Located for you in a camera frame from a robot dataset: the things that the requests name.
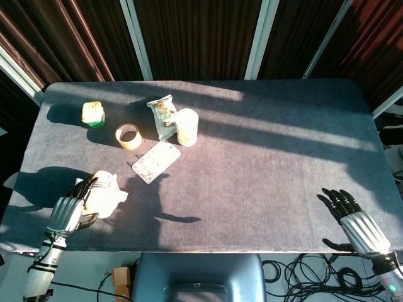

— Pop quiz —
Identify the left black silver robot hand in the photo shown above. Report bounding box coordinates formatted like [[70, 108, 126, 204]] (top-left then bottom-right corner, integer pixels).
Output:
[[47, 175, 100, 238]]

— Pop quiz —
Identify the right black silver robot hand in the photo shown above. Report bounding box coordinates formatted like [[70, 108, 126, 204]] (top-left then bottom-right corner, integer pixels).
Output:
[[316, 187, 393, 259]]

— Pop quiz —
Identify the yellow plush toy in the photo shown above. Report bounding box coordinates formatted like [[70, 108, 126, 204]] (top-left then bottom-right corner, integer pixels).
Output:
[[82, 170, 129, 219]]

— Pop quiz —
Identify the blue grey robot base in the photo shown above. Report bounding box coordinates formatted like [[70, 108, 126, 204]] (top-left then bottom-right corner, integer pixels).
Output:
[[130, 253, 268, 302]]

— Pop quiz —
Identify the orange box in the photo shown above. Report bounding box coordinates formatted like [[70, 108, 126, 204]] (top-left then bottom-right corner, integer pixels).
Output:
[[112, 266, 132, 301]]

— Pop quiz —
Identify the yellow packing tape roll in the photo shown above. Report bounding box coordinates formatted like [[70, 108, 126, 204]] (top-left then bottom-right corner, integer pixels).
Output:
[[115, 123, 143, 152]]

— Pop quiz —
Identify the flat white blister pack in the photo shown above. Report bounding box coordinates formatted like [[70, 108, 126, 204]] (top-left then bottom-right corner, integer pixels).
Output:
[[131, 141, 182, 185]]

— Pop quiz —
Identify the green box with yellow lid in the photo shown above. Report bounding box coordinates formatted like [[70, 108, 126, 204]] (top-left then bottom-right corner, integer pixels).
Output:
[[81, 100, 106, 128]]

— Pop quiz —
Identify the grey table cloth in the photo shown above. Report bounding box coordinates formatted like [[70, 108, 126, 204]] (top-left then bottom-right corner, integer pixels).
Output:
[[0, 81, 403, 254]]

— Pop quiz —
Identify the white snack bag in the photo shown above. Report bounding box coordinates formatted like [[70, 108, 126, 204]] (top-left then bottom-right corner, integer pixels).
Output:
[[146, 94, 179, 142]]

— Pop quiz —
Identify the clear tennis ball tube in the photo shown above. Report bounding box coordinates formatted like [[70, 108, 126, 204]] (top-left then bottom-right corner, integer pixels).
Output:
[[174, 108, 200, 147]]

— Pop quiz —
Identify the dark brown pleated curtain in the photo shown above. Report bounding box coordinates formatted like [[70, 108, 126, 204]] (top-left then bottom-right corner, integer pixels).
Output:
[[0, 0, 403, 133]]

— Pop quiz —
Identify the black floor cable bundle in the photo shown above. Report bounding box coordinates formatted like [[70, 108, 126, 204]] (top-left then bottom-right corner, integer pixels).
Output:
[[263, 251, 391, 302]]

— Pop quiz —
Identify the white frame post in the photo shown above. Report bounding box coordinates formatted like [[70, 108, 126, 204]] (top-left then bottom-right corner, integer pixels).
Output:
[[373, 93, 403, 120], [302, 0, 353, 79], [0, 47, 44, 106], [119, 0, 154, 81], [244, 0, 280, 81]]

